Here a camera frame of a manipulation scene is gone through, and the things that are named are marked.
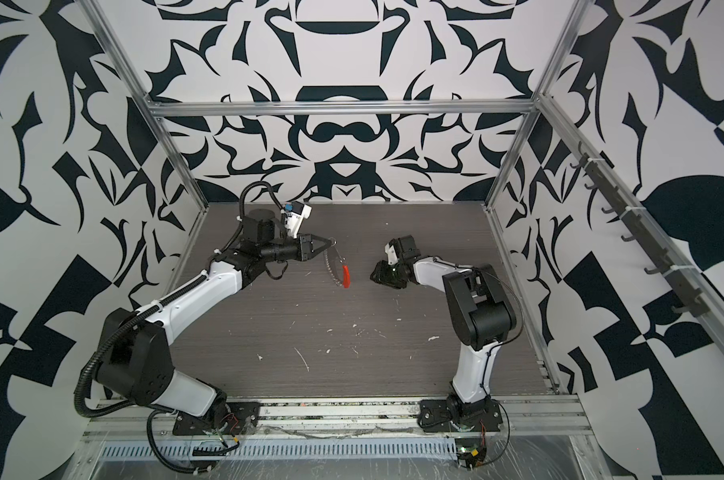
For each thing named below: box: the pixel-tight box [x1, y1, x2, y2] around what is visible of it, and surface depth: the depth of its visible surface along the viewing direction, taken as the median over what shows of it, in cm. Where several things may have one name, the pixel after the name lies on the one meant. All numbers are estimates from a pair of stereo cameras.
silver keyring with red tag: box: [324, 237, 351, 289], surface depth 82 cm
